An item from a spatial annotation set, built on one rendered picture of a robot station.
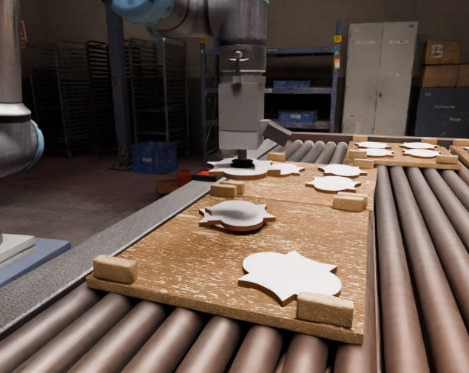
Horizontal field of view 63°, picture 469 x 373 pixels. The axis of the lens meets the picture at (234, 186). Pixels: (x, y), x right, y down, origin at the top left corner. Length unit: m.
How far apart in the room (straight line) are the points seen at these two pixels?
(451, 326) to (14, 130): 0.78
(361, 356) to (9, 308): 0.41
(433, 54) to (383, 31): 0.70
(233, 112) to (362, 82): 4.77
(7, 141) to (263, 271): 0.55
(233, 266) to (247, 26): 0.35
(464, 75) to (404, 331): 5.28
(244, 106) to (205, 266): 0.25
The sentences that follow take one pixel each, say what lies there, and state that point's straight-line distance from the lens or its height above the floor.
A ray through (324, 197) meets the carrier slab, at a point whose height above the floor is 0.94.
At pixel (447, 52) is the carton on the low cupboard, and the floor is 1.54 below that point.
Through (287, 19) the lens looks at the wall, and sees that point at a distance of 5.99.
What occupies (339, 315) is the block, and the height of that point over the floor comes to 0.95.
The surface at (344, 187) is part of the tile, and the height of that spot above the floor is 0.95.
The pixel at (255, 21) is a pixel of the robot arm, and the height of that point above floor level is 1.27.
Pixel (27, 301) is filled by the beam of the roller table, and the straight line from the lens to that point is 0.57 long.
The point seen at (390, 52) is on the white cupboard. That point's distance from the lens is 5.38.
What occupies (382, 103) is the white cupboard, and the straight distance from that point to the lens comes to 5.38.
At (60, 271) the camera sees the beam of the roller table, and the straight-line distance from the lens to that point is 0.63.
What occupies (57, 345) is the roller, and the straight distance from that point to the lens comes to 0.47.
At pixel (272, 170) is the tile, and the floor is 1.04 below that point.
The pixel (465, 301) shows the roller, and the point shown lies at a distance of 0.60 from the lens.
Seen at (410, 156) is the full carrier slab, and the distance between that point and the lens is 1.45.
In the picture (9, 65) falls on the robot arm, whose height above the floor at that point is 1.21.
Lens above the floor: 1.18
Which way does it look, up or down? 15 degrees down
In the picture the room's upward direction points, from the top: straight up
